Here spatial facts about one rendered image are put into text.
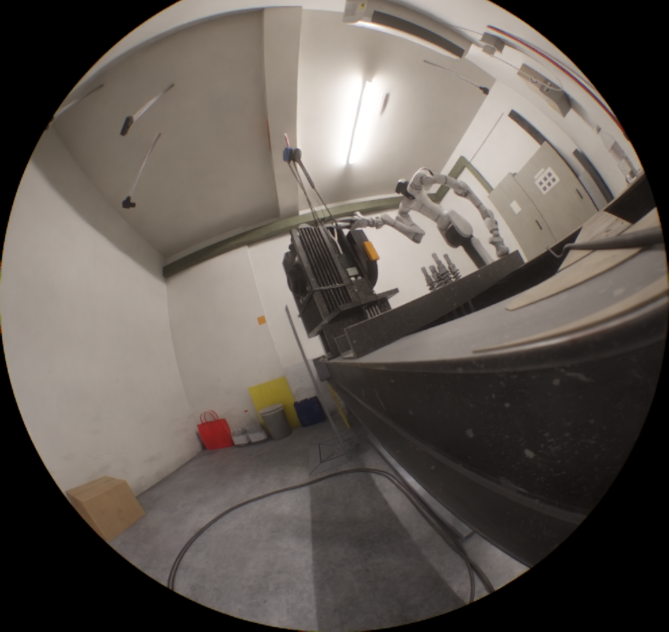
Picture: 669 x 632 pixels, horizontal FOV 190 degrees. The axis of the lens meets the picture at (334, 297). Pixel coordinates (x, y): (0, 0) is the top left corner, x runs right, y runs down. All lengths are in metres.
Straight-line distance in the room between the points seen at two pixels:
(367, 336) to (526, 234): 3.15
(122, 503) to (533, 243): 4.71
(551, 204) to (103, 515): 4.72
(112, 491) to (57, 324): 1.18
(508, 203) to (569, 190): 1.05
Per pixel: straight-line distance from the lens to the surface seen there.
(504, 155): 3.75
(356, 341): 0.46
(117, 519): 1.66
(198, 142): 2.40
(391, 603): 0.74
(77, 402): 1.97
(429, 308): 0.55
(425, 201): 1.55
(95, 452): 1.99
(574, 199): 3.21
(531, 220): 3.35
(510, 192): 3.45
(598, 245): 0.21
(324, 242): 1.54
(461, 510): 0.33
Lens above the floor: 0.69
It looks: 14 degrees up
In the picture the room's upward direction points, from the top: 23 degrees counter-clockwise
